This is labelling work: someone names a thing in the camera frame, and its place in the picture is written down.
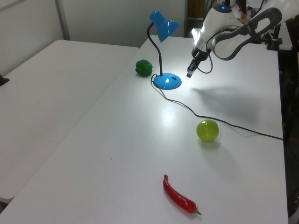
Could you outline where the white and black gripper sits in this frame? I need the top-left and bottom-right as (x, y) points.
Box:
(186, 27), (212, 78)

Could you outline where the blue gooseneck desk lamp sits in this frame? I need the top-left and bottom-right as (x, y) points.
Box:
(147, 10), (182, 91)

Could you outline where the green bell pepper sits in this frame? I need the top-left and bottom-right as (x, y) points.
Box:
(135, 59), (154, 77)

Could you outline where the metal storage shelf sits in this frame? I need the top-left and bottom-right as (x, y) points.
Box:
(184, 0), (212, 38)

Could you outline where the green apple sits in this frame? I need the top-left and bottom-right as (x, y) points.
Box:
(196, 119), (220, 142)

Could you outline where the red chili pepper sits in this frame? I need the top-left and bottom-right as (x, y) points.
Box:
(163, 174), (202, 216)

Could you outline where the white side table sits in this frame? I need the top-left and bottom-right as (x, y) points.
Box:
(0, 39), (141, 203)

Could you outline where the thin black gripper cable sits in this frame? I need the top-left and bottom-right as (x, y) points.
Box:
(197, 53), (214, 74)

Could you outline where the black lamp power cable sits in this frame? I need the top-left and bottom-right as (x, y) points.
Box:
(150, 73), (284, 141)

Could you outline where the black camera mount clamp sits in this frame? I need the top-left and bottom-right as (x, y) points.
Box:
(266, 22), (284, 51)
(0, 73), (10, 87)

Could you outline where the grey metal partition post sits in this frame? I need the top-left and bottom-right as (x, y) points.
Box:
(55, 0), (71, 41)

